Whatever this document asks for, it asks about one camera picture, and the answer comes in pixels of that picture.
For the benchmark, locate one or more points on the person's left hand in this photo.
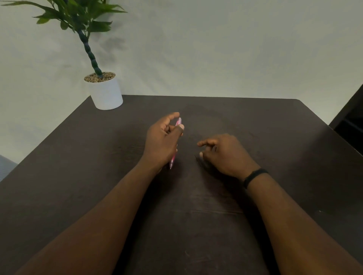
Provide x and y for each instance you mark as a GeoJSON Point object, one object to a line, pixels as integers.
{"type": "Point", "coordinates": [160, 143]}

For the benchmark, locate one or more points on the person's right hand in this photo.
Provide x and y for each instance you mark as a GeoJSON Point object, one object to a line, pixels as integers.
{"type": "Point", "coordinates": [229, 157]}

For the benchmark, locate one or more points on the person's left thumb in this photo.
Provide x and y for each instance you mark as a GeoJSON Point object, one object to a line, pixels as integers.
{"type": "Point", "coordinates": [177, 133]}

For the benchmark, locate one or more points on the person's right thumb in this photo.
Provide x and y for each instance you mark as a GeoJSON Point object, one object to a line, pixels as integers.
{"type": "Point", "coordinates": [204, 155]}

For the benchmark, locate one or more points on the pink pen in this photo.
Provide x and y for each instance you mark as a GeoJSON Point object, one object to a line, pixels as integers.
{"type": "Point", "coordinates": [173, 158]}

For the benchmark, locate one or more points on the person's right forearm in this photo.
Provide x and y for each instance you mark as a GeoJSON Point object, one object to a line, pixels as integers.
{"type": "Point", "coordinates": [300, 229]}

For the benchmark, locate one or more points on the person's left forearm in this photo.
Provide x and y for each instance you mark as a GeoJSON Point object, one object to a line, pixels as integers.
{"type": "Point", "coordinates": [93, 223]}

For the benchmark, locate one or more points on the black wristband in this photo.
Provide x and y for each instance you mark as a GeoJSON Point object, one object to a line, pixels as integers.
{"type": "Point", "coordinates": [253, 176]}

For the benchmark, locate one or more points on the white plant pot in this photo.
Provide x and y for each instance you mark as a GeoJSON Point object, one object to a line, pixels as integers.
{"type": "Point", "coordinates": [104, 92]}

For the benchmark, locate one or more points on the dark furniture piece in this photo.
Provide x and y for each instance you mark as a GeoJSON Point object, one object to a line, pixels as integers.
{"type": "Point", "coordinates": [348, 121]}

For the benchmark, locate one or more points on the green bamboo plant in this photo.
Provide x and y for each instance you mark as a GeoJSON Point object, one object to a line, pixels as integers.
{"type": "Point", "coordinates": [76, 22]}

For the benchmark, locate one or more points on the grey chair seat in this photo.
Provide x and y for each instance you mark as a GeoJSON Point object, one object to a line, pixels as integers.
{"type": "Point", "coordinates": [6, 167]}

